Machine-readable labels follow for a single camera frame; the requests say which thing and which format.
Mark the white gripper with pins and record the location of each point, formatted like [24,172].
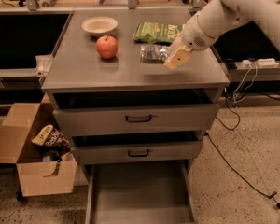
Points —
[194,35]

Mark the silver redbull can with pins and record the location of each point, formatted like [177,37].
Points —
[152,53]

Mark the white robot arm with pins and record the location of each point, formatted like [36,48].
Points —
[218,17]

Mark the grey metal drawer cabinet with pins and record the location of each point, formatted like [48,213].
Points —
[80,78]

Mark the middle grey drawer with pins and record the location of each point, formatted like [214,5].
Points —
[137,152]

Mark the top grey drawer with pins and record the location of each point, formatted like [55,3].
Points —
[136,119]

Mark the bottom grey open drawer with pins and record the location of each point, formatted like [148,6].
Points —
[139,193]

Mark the green chip bag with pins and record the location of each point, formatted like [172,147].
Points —
[156,32]

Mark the red apple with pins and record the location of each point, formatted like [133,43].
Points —
[107,46]

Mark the white power strip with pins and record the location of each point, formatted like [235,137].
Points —
[260,63]

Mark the white paper bowl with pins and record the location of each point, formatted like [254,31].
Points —
[99,26]

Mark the brown snack bag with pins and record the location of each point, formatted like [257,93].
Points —
[50,137]

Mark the cardboard box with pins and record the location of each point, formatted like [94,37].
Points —
[38,175]

